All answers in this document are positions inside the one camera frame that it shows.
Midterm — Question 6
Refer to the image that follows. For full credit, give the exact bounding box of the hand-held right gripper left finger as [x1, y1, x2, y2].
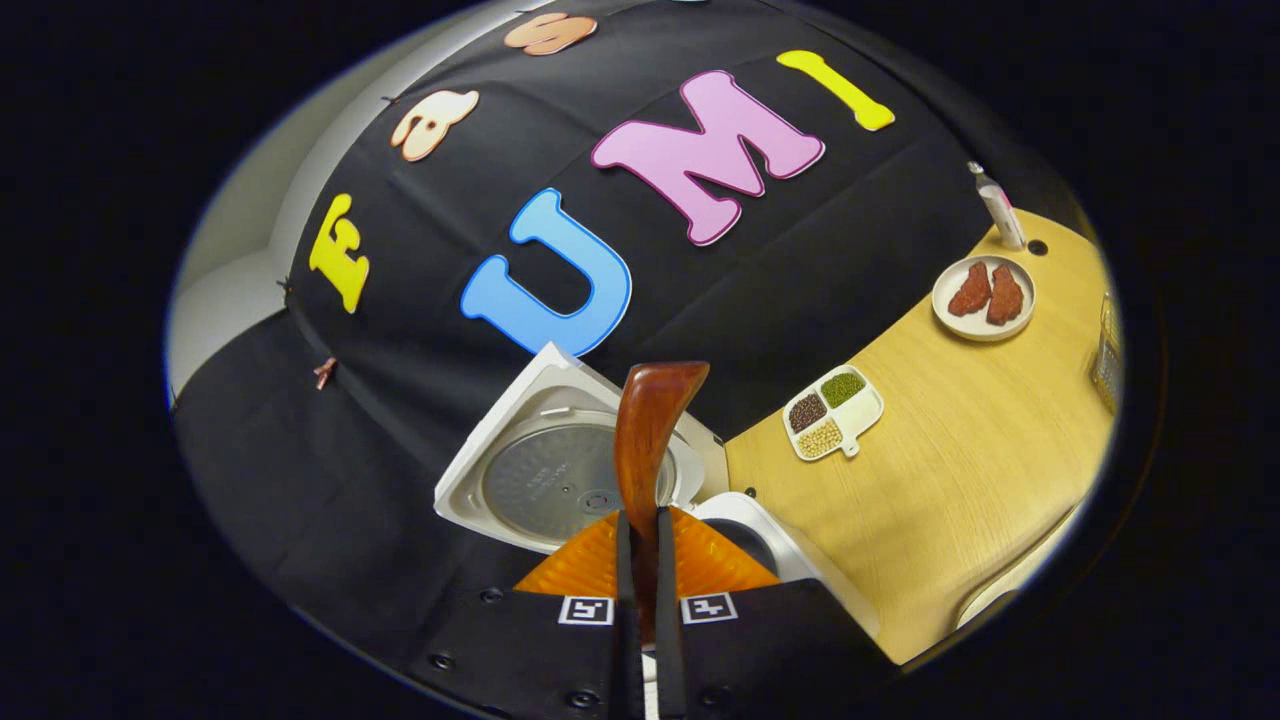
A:
[405, 510, 641, 720]

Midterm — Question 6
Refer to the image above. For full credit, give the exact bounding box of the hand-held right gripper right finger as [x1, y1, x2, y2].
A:
[655, 505, 896, 720]

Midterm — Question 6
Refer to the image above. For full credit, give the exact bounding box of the brown wooden spoon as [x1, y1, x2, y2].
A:
[613, 361, 711, 646]

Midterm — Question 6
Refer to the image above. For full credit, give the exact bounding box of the white rice cooker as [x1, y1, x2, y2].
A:
[433, 342, 881, 641]

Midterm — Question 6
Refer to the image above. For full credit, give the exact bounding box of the metal wire chopstick holder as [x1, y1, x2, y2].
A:
[1090, 292, 1123, 413]

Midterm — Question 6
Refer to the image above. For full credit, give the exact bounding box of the white divided grain dish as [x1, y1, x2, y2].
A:
[782, 364, 885, 462]

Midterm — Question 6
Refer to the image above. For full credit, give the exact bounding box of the white round plate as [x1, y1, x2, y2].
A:
[932, 255, 1037, 343]

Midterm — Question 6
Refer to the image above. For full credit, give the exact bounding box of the red-brown meat piece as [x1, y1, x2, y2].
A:
[986, 265, 1025, 327]
[947, 262, 993, 318]

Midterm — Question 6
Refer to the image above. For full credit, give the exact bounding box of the small white bottle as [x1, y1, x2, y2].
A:
[966, 161, 1028, 251]

